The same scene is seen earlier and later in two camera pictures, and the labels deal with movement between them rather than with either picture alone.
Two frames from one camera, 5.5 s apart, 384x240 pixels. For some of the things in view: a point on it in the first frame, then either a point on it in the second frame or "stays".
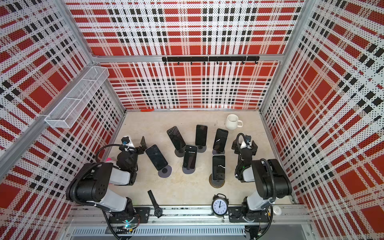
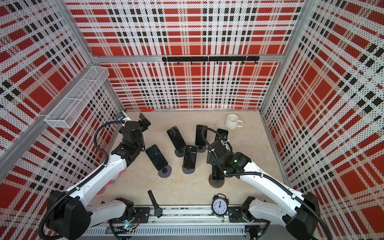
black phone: (220, 140) stays
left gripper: (143, 146) -> (144, 126)
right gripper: (235, 145) -> (210, 160)
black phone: (218, 167) stays
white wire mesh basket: (67, 111) stays
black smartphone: (190, 156) stays
